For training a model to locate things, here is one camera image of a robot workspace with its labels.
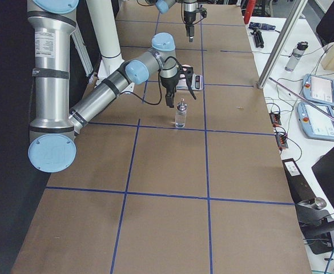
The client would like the blue folded umbrella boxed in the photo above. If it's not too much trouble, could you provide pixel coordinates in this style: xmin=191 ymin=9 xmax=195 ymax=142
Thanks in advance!
xmin=248 ymin=22 xmax=276 ymax=31

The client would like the black box with label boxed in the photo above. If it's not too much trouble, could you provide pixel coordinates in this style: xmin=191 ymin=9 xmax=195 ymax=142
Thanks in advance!
xmin=282 ymin=158 xmax=315 ymax=204

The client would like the teach pendant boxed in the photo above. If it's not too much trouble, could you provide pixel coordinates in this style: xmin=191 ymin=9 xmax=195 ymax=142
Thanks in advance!
xmin=303 ymin=74 xmax=334 ymax=107
xmin=296 ymin=102 xmax=334 ymax=142

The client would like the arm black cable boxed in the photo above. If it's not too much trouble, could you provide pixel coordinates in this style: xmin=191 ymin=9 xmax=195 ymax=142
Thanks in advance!
xmin=132 ymin=55 xmax=198 ymax=105

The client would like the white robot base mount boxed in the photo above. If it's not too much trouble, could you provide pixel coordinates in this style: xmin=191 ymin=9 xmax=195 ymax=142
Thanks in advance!
xmin=86 ymin=0 xmax=124 ymax=87

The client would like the far teach pendant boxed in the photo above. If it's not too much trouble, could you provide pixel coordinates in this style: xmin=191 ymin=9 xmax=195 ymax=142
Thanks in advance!
xmin=303 ymin=74 xmax=334 ymax=107

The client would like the brown paper table cover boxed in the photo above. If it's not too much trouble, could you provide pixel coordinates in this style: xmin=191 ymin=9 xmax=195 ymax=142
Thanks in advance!
xmin=11 ymin=1 xmax=311 ymax=273

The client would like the near teach pendant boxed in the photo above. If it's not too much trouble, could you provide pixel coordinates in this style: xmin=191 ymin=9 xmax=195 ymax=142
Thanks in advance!
xmin=296 ymin=102 xmax=334 ymax=142

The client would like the black tripod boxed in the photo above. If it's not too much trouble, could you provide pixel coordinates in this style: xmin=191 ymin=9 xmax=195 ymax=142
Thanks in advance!
xmin=251 ymin=28 xmax=264 ymax=48

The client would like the aluminium frame post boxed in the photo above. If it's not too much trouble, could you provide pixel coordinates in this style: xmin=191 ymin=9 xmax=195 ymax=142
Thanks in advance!
xmin=257 ymin=0 xmax=308 ymax=89

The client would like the red cylinder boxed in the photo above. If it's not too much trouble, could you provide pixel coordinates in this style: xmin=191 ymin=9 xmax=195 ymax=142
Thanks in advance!
xmin=243 ymin=0 xmax=256 ymax=24

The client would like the pink cup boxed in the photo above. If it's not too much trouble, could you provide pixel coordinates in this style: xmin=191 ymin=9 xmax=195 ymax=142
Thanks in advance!
xmin=182 ymin=65 xmax=192 ymax=71

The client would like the clear water bottle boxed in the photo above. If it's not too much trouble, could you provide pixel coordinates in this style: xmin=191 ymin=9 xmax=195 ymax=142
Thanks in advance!
xmin=285 ymin=41 xmax=308 ymax=72

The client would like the white kitchen scale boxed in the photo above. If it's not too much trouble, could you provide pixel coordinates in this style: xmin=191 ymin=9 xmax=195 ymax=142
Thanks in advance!
xmin=176 ymin=74 xmax=204 ymax=91

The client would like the clear glass sauce bottle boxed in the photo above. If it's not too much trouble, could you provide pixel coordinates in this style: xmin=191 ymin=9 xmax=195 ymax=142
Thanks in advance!
xmin=175 ymin=98 xmax=187 ymax=128

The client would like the black monitor stand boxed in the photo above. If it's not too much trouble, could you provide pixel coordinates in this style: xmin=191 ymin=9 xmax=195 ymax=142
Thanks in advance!
xmin=295 ymin=198 xmax=334 ymax=255

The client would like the orange black connector block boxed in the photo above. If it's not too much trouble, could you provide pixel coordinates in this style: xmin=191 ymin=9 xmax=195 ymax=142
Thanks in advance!
xmin=269 ymin=112 xmax=281 ymax=127

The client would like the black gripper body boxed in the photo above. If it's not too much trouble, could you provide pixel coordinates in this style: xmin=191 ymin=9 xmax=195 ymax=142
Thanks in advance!
xmin=183 ymin=10 xmax=196 ymax=28
xmin=160 ymin=74 xmax=179 ymax=98

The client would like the green tipped metal rod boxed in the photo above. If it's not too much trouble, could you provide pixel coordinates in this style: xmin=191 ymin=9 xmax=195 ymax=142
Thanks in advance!
xmin=269 ymin=77 xmax=334 ymax=122

